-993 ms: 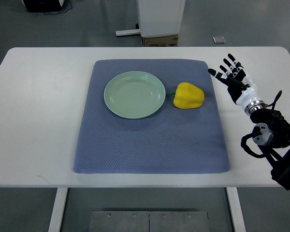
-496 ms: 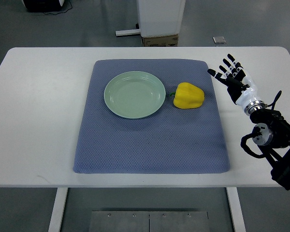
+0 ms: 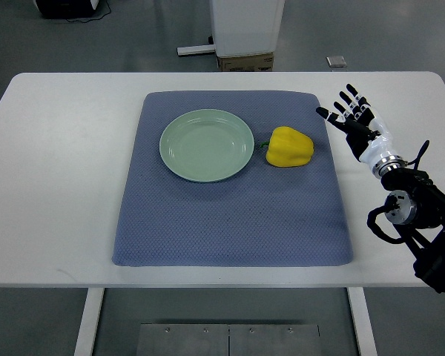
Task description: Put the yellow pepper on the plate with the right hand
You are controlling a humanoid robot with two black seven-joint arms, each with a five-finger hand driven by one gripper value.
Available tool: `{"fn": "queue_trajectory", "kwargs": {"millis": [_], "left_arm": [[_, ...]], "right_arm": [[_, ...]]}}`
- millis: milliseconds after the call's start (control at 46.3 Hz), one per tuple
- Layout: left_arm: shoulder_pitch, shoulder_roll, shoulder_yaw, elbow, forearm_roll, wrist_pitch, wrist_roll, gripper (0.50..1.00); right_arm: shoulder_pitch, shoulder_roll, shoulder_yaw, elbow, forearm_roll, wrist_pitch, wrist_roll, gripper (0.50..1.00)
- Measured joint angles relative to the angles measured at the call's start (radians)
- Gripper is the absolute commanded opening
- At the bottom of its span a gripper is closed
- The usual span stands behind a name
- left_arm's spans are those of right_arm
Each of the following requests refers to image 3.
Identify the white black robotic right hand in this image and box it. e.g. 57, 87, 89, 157
316, 84, 395, 167

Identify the yellow bell pepper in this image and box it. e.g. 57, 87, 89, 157
260, 126, 314, 168

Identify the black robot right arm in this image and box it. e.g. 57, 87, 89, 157
367, 141, 445, 293

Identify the small grey floor plate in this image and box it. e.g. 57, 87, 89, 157
326, 55, 348, 68

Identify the light green plate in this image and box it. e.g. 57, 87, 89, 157
159, 109, 254, 182

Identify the brown cardboard box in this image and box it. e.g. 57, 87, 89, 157
217, 53, 274, 72

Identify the blue textured mat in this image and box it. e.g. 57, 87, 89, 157
112, 90, 353, 267

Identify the white floor base bar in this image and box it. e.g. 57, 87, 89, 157
177, 44, 216, 56

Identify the white right table leg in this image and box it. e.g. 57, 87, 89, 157
347, 287, 378, 356

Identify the white table leg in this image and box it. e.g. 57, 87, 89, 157
347, 287, 378, 356
74, 288, 105, 356

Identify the black white device on floor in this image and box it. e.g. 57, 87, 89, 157
33, 0, 99, 19

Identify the white left table leg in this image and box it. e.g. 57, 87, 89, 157
74, 288, 105, 356

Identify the white pedestal cabinet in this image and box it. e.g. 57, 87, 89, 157
209, 0, 285, 58

